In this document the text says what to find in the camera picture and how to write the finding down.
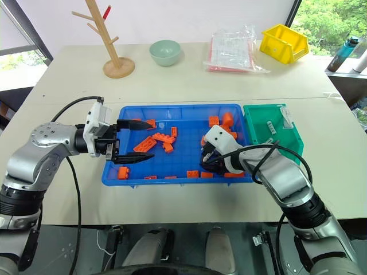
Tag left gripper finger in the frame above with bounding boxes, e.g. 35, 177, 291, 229
112, 152, 156, 165
116, 119, 154, 132

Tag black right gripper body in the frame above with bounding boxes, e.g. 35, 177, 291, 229
199, 144, 228, 175

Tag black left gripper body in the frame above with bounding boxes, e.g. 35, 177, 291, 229
95, 123, 121, 164

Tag blue plastic bin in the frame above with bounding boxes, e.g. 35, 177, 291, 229
101, 103, 255, 188

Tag green plastic bin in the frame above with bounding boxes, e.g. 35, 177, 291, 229
243, 103, 304, 166

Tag yellow plastic bin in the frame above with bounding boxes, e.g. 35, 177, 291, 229
259, 24, 310, 64

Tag flat orange toy plate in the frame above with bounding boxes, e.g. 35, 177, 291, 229
133, 136, 157, 152

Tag wooden mug tree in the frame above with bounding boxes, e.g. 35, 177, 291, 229
71, 0, 136, 78

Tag pale green bowl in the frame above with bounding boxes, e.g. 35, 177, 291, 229
149, 40, 182, 67

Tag grey right robot leg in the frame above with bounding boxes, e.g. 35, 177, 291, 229
205, 226, 237, 269

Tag grey robot leg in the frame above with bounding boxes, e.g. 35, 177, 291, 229
122, 227, 175, 269
205, 226, 237, 269

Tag metal table latch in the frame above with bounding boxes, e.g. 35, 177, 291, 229
252, 233, 269, 247

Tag grey left robot leg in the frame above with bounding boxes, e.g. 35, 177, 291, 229
122, 227, 175, 269

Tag dark rounded robot torso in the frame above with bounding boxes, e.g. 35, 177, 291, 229
101, 263, 239, 275

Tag clear plastic bag stack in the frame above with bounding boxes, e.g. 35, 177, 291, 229
202, 24, 272, 74

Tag grey side shelf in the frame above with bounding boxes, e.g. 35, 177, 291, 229
325, 56, 367, 109

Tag dark blue-capped water bottle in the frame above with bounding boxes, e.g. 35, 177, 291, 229
326, 36, 361, 72

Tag white bottle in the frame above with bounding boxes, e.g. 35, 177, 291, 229
352, 47, 367, 72

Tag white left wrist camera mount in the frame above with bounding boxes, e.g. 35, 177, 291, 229
83, 101, 113, 158

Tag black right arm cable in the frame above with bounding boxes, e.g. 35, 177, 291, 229
202, 140, 314, 275

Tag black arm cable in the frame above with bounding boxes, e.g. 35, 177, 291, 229
202, 140, 314, 275
50, 96, 104, 275

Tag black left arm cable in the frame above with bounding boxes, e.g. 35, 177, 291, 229
50, 96, 104, 275

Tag black window frame bar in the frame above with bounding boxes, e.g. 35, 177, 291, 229
0, 0, 54, 62
283, 0, 303, 29

